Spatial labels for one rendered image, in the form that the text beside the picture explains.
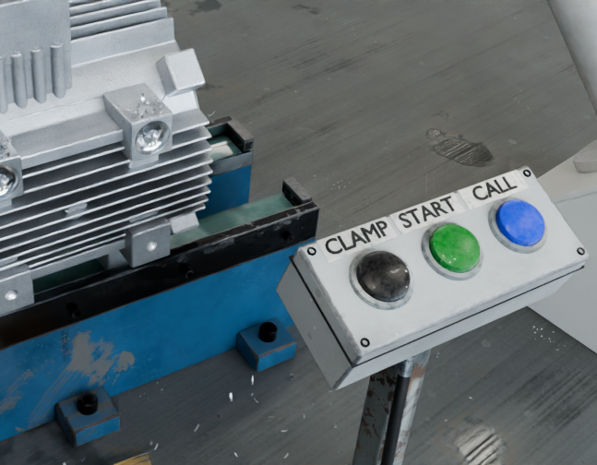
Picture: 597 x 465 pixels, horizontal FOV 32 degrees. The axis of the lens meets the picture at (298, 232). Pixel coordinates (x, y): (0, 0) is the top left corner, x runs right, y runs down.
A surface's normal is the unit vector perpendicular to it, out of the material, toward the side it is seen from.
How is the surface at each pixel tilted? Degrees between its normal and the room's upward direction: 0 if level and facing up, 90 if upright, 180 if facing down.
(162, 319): 90
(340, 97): 0
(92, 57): 88
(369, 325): 21
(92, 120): 0
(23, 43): 90
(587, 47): 97
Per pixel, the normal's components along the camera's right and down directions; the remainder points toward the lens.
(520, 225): 0.26, -0.48
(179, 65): 0.46, -0.13
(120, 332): 0.54, 0.58
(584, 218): -0.72, 0.40
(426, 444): 0.09, -0.76
